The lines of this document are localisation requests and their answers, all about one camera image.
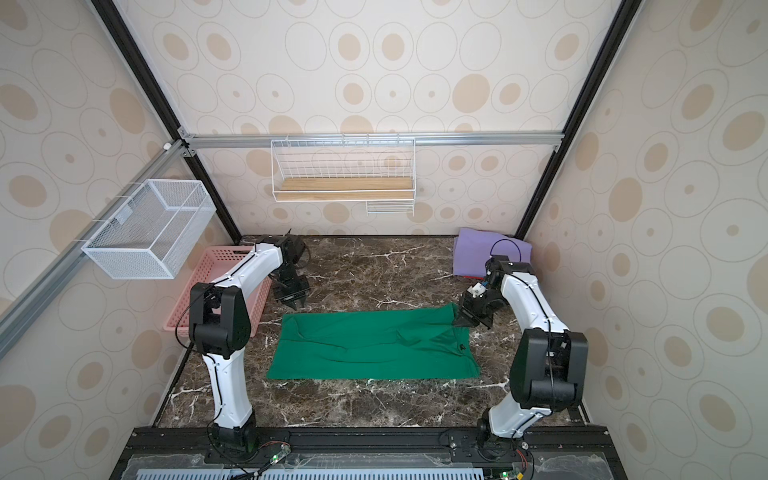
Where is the green t-shirt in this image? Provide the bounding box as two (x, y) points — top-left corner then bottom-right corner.
(267, 304), (481, 380)

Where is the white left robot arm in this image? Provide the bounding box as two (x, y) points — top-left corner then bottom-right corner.
(187, 234), (310, 453)

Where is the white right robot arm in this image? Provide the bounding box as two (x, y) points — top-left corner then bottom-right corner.
(270, 255), (589, 440)

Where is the folded purple t-shirt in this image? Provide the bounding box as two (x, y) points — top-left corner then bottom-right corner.
(453, 228), (533, 278)

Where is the pink plastic basket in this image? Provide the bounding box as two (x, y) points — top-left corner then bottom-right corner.
(164, 244), (274, 338)

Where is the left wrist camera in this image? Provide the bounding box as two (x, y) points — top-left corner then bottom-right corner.
(281, 235), (307, 265)

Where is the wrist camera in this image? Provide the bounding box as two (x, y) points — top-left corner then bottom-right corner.
(484, 255), (516, 289)
(281, 235), (307, 265)

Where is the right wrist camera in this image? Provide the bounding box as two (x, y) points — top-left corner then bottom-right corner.
(484, 255), (516, 289)

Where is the white mesh wall basket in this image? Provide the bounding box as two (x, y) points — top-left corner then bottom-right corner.
(81, 179), (216, 280)

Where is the white wire wall shelf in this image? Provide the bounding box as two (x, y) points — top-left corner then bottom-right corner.
(270, 144), (417, 214)

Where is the aluminium wall rail back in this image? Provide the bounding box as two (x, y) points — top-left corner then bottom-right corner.
(184, 131), (564, 149)

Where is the aluminium wall rail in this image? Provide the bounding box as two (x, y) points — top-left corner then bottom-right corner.
(184, 131), (564, 149)
(1, 140), (184, 358)

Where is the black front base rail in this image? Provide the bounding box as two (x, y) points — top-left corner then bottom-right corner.
(110, 425), (627, 479)

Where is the aluminium wall rail left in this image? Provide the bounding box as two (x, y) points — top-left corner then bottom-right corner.
(1, 140), (184, 358)

